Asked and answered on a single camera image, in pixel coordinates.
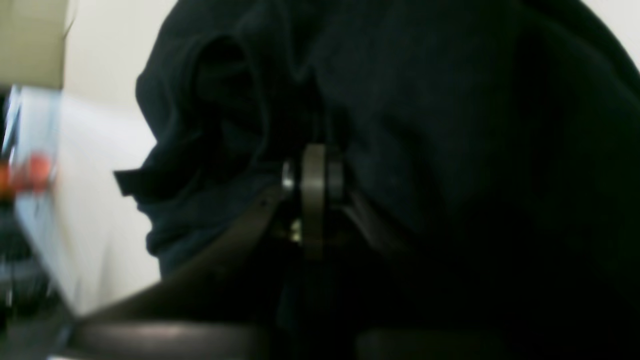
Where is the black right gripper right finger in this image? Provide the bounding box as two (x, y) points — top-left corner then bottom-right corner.
(325, 150), (501, 360)

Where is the orange round object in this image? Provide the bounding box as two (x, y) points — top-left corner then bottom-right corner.
(0, 152), (54, 202)

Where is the black T-shirt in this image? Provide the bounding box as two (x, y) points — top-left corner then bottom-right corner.
(114, 0), (639, 360)

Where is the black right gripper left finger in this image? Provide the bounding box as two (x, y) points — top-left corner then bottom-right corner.
(50, 144), (329, 360)

